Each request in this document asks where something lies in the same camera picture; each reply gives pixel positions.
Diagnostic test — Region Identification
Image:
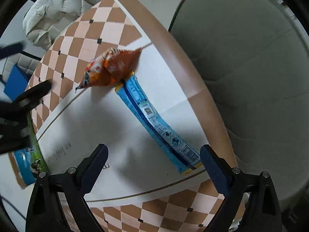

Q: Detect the long blue snack packet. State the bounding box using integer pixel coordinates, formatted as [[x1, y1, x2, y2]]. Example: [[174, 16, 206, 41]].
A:
[[115, 72, 202, 175]]

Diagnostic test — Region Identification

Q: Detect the white puffer jacket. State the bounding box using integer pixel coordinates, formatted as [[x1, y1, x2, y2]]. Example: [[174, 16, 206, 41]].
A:
[[22, 0, 101, 50]]

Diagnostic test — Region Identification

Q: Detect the grey round cushion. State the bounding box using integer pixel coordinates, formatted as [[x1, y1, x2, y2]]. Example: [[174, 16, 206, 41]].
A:
[[169, 0, 308, 209]]

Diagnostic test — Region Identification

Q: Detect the orange snack bag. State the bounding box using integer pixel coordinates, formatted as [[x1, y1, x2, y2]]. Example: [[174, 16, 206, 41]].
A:
[[77, 47, 142, 90]]

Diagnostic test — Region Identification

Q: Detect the white leather bench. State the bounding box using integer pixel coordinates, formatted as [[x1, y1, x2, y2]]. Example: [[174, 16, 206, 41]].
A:
[[1, 51, 41, 84]]

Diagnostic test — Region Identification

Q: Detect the blue foam pad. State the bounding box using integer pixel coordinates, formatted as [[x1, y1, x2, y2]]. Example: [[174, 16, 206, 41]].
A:
[[4, 64, 29, 101]]

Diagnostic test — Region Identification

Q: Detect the brown cardboard box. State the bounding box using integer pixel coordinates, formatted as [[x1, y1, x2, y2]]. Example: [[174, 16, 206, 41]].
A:
[[8, 113, 49, 189]]

